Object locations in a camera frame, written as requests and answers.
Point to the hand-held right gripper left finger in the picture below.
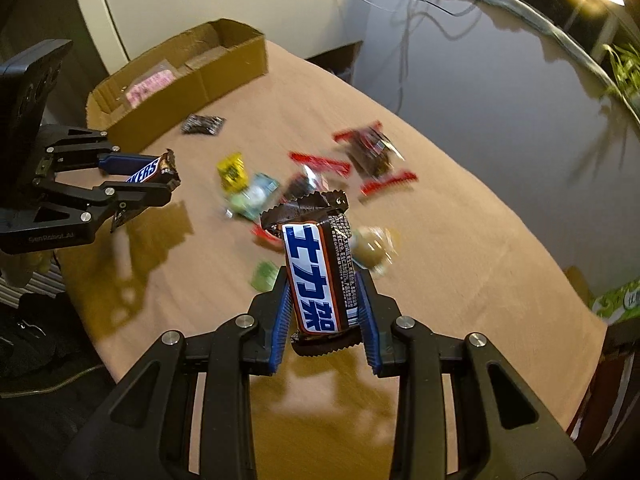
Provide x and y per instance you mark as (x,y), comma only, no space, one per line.
(279,340)

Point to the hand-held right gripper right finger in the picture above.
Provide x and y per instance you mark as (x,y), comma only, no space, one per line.
(371,340)

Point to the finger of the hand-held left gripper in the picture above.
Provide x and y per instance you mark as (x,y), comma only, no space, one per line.
(140,194)
(115,164)

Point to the brown chocolate bar blue lettering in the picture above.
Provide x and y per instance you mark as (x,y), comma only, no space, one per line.
(150,170)

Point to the brown chocolate bar white label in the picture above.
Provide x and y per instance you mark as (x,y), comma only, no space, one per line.
(312,280)

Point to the round clear-wrapped beige snack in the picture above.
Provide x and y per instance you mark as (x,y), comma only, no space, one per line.
(372,250)

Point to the yellow snack packet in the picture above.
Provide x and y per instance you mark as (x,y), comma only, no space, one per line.
(232,172)

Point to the red clear snack packet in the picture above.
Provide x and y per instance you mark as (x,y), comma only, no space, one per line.
(267,237)

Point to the teal clear snack packet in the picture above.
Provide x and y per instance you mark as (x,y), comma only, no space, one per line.
(255,195)

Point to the cardboard box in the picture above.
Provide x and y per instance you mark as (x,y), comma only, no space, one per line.
(235,67)

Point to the red-ended clear dark snack packet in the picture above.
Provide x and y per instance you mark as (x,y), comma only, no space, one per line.
(305,182)
(372,155)

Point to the small green candy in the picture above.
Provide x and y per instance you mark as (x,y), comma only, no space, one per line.
(264,277)

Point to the pink snack packet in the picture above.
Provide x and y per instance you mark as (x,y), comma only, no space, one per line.
(150,87)

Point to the small black snack packet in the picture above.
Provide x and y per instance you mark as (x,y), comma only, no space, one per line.
(202,124)

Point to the brown table cloth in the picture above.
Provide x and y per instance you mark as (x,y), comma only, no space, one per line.
(450,240)

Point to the white ribbed object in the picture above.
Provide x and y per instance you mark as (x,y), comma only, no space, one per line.
(30,285)

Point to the green carton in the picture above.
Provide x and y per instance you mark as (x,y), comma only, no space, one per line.
(617,302)

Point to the green potted plant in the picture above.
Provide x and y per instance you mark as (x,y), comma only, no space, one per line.
(625,67)

